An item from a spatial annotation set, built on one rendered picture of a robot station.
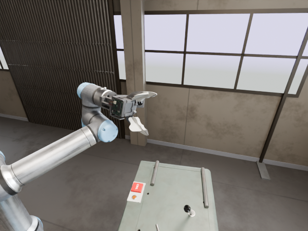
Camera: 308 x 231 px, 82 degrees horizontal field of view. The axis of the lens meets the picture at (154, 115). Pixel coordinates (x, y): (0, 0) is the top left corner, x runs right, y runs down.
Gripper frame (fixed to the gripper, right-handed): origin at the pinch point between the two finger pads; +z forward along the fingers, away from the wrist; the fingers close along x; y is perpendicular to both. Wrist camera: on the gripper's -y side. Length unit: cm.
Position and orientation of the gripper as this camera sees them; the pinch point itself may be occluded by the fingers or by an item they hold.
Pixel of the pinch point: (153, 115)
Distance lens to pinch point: 61.0
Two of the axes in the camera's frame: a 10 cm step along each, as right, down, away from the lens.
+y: -5.3, 1.4, -8.4
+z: 8.2, 3.2, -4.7
